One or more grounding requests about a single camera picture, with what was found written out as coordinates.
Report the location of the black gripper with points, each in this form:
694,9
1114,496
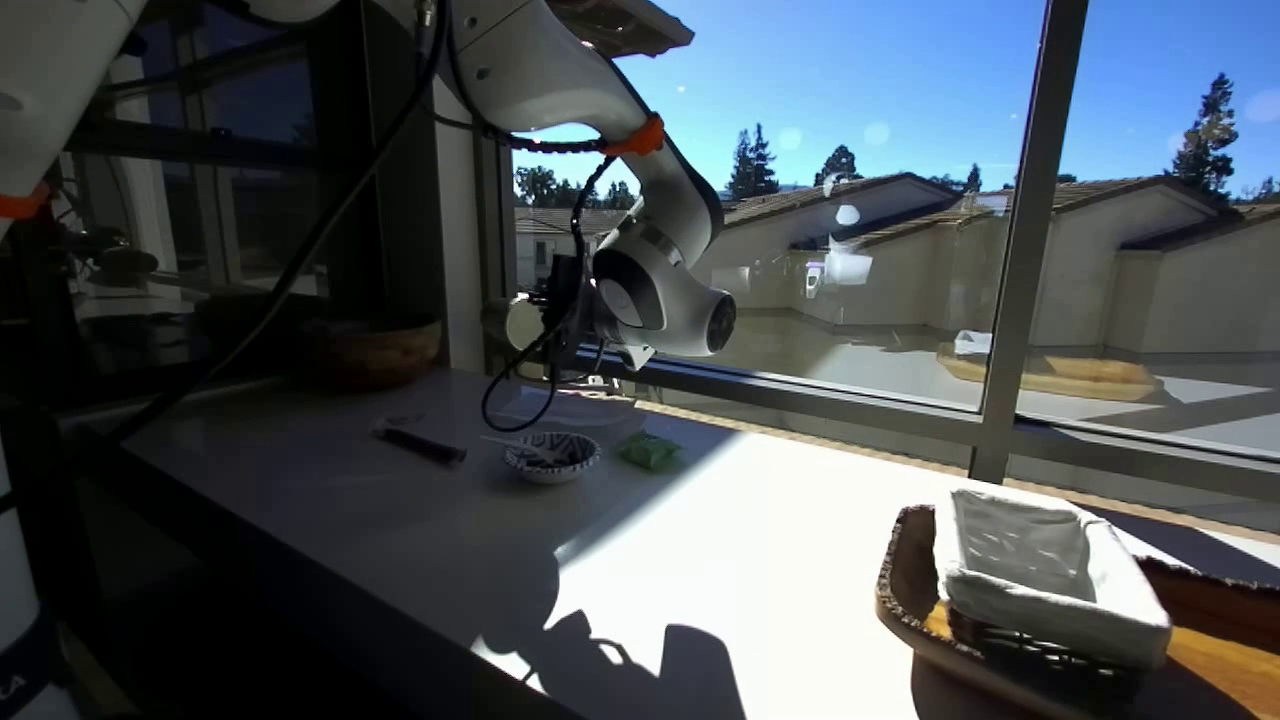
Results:
569,309

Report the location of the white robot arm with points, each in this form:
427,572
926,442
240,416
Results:
516,68

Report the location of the blue patterned small bowl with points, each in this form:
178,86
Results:
554,456

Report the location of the yellow wooden bowl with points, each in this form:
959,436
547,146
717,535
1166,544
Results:
369,355

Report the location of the white folded cloth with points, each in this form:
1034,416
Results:
1046,568

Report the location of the window frame mullion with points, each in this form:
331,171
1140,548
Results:
1030,215

